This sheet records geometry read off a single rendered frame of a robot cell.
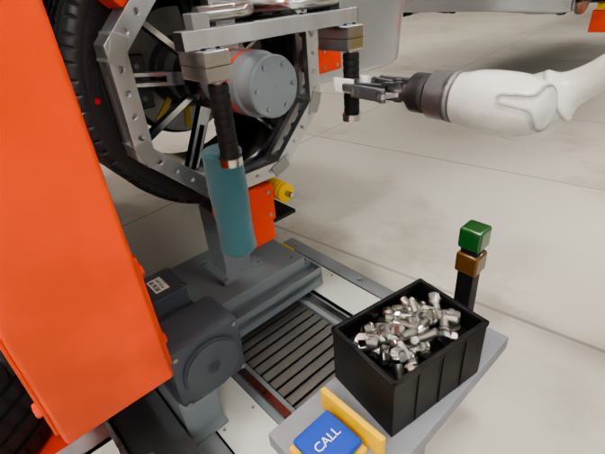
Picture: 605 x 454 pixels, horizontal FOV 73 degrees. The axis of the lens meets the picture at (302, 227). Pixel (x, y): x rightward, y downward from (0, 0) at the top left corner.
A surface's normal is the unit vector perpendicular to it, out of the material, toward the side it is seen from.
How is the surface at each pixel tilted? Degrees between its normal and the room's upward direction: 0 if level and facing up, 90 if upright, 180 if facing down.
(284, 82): 90
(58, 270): 90
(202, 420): 90
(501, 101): 72
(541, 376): 0
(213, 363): 90
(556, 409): 0
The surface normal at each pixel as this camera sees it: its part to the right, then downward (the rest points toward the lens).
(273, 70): 0.67, 0.33
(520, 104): -0.55, 0.18
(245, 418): -0.07, -0.86
